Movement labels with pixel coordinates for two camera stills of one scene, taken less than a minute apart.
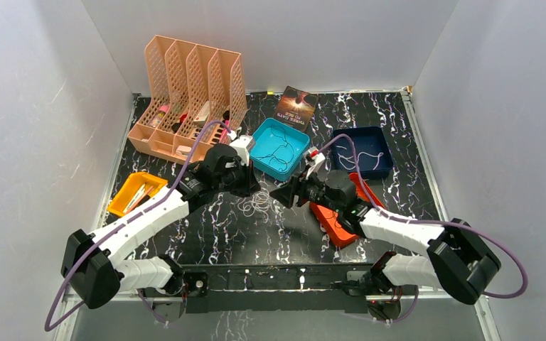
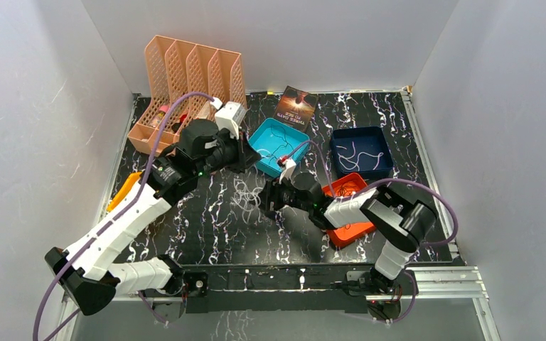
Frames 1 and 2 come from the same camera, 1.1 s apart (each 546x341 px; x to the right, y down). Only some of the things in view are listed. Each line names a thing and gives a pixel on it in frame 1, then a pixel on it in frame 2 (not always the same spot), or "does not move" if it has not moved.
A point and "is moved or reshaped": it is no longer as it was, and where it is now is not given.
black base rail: x=297 y=287 does not move
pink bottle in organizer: x=163 y=110 does not move
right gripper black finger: x=286 y=194 to x=268 y=190
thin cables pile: x=259 y=202 is moved or reshaped
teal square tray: x=277 y=148 does not move
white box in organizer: x=202 y=115 does not move
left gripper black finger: x=254 y=185 to x=249 y=155
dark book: x=296 y=107 does not move
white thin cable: x=347 y=158 does not move
